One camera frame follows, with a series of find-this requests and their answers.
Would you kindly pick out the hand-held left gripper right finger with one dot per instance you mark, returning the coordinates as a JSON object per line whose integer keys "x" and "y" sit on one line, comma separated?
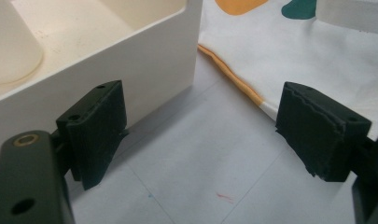
{"x": 320, "y": 137}

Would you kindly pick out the white patterned tote bag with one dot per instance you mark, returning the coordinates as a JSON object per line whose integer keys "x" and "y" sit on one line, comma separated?
{"x": 301, "y": 59}

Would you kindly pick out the white box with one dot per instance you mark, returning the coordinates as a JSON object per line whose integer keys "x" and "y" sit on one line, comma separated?
{"x": 152, "y": 62}

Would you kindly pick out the white cup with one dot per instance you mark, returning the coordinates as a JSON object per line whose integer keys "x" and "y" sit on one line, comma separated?
{"x": 9, "y": 46}

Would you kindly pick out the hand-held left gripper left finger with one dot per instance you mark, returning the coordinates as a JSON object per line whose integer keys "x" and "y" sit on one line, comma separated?
{"x": 96, "y": 133}

